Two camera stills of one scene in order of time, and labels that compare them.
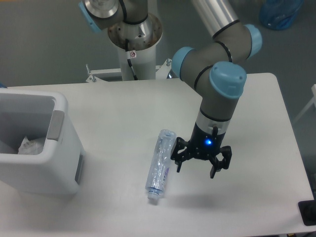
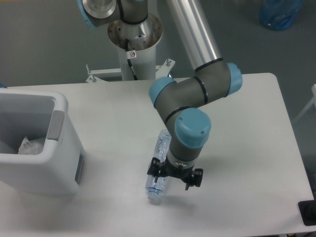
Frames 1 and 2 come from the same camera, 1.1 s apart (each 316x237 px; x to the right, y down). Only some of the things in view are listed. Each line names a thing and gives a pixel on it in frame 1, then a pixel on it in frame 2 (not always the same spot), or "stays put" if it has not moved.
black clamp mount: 307,210 stays put
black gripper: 205,143 → 179,171
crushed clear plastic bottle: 160,167 stays put
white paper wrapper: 34,147 stays put
